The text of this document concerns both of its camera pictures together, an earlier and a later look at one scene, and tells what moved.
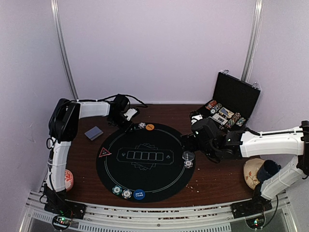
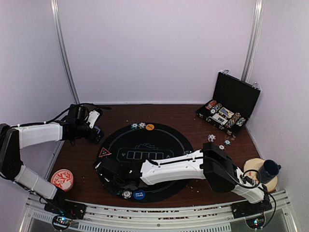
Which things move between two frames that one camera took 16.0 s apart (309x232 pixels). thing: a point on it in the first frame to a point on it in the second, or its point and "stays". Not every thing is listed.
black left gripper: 128,127 to 91,137
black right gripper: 188,137 to 111,189
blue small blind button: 139,194 stays
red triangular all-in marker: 104,152 stays
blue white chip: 126,194 stays
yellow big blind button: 149,127 stays
